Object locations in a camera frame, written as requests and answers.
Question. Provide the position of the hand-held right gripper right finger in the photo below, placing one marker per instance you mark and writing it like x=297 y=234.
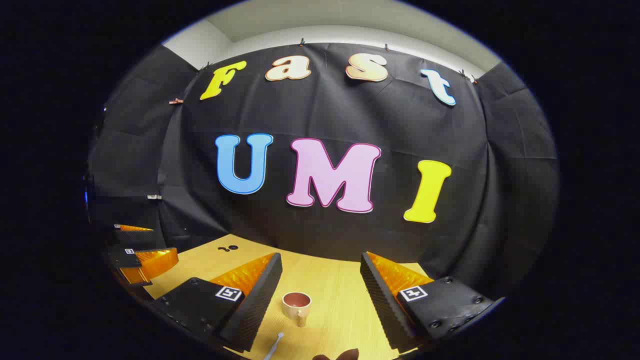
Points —
x=380 y=295

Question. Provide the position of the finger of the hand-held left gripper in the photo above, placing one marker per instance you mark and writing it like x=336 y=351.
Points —
x=150 y=260
x=132 y=236

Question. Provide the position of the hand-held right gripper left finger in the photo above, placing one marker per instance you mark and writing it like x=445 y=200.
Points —
x=260 y=295

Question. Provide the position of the beige cup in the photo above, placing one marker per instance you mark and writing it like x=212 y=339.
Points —
x=296 y=306

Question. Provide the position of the white toothbrush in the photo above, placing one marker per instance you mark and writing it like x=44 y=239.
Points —
x=274 y=345

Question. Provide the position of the wooden desktop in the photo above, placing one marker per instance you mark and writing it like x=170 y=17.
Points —
x=330 y=280

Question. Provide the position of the black double desk grommet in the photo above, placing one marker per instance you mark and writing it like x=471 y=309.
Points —
x=231 y=248

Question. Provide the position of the black backdrop cloth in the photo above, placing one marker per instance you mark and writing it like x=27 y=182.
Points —
x=325 y=115

